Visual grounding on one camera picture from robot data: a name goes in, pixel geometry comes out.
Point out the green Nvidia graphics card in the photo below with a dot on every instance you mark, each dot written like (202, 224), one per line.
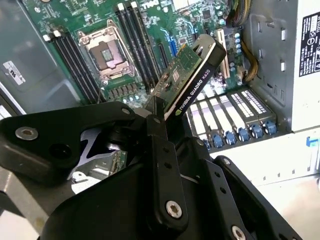
(190, 97)

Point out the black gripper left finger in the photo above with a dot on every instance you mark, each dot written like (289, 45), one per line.
(37, 150)

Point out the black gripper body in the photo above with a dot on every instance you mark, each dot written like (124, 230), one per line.
(112, 215)

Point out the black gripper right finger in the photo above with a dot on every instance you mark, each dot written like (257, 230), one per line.
(217, 180)

